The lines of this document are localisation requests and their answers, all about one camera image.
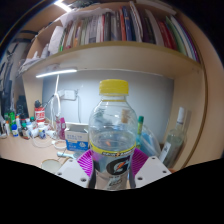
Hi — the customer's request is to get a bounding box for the green glass bottle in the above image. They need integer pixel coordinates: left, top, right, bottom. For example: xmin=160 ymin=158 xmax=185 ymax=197
xmin=135 ymin=115 xmax=146 ymax=149

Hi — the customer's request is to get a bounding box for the tall clear glass bottle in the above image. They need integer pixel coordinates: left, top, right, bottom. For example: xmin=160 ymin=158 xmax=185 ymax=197
xmin=159 ymin=106 xmax=186 ymax=169

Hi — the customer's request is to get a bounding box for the small white blue-capped bottle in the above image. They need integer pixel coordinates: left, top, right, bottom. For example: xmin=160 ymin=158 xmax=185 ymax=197
xmin=11 ymin=123 xmax=20 ymax=138

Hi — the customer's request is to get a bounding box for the blue and white box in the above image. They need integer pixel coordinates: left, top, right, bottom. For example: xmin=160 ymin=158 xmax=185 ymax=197
xmin=64 ymin=122 xmax=90 ymax=153

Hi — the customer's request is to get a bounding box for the white desk lamp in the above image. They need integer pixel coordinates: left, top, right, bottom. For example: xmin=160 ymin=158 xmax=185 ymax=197
xmin=35 ymin=67 xmax=79 ymax=138

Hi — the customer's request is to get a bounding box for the clear bottle with yellow cap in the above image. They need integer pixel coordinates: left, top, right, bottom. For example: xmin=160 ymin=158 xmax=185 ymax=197
xmin=87 ymin=78 xmax=139 ymax=191

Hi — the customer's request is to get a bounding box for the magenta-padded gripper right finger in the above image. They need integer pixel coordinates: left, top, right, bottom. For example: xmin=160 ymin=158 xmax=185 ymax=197
xmin=129 ymin=147 xmax=172 ymax=189

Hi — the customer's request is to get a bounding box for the wooden shelf unit with books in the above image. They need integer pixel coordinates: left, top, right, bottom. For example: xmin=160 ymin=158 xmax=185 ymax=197
xmin=18 ymin=0 xmax=206 ymax=81

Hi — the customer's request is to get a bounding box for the magenta packet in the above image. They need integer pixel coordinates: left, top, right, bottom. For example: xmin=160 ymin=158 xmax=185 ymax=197
xmin=55 ymin=114 xmax=67 ymax=140

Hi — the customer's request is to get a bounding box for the ceiling light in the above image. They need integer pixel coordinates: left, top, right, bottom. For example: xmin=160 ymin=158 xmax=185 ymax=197
xmin=54 ymin=0 xmax=73 ymax=13

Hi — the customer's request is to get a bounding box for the red and white can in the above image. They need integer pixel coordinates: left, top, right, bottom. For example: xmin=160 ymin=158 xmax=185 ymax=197
xmin=34 ymin=105 xmax=46 ymax=124

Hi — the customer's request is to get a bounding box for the white wall socket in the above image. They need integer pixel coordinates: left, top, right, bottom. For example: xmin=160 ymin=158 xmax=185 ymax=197
xmin=63 ymin=89 xmax=78 ymax=101

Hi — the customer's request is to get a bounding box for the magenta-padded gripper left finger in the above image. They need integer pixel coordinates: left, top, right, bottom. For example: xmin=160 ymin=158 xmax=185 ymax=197
xmin=55 ymin=148 xmax=97 ymax=189

